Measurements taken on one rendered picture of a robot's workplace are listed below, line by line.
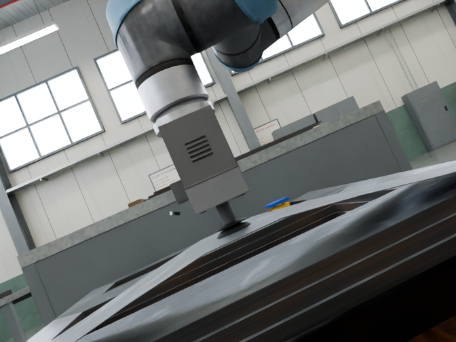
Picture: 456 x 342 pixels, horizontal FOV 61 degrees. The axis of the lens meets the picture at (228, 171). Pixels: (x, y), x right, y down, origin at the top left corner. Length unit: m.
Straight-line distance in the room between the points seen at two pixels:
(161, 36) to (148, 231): 0.89
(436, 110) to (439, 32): 2.09
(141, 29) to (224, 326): 0.32
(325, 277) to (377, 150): 1.08
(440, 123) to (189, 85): 10.21
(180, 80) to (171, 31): 0.06
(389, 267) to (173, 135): 0.25
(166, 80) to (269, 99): 9.41
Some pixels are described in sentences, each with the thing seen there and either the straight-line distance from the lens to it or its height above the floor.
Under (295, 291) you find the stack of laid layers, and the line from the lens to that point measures 0.38.
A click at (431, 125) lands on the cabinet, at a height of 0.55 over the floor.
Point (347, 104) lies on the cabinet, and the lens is 9.50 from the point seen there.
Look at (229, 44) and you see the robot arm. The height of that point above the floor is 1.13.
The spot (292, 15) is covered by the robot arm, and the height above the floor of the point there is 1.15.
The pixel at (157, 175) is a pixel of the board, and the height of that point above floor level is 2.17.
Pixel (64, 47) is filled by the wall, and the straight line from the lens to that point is 11.05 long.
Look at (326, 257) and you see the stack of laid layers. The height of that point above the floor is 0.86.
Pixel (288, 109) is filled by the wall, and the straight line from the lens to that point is 9.82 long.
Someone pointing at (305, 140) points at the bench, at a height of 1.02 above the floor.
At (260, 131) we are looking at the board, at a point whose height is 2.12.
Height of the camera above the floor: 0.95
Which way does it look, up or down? 4 degrees up
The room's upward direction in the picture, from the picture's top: 24 degrees counter-clockwise
